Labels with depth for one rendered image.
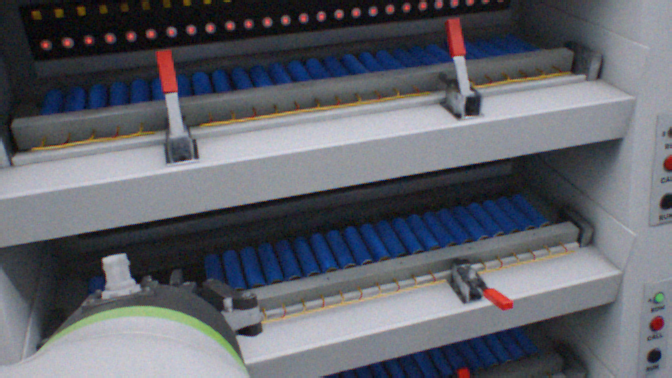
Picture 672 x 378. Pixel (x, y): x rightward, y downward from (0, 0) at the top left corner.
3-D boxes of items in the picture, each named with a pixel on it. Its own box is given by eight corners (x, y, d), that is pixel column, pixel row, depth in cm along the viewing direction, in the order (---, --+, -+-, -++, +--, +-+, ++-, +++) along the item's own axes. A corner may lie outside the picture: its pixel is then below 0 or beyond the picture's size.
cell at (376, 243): (372, 234, 69) (392, 267, 64) (358, 237, 69) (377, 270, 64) (372, 222, 68) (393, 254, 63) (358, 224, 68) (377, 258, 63)
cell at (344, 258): (340, 240, 68) (358, 274, 63) (325, 243, 68) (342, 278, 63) (340, 228, 67) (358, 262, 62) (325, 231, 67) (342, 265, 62)
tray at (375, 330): (614, 301, 66) (637, 235, 61) (50, 446, 51) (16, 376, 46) (518, 207, 82) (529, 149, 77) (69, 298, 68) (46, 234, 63)
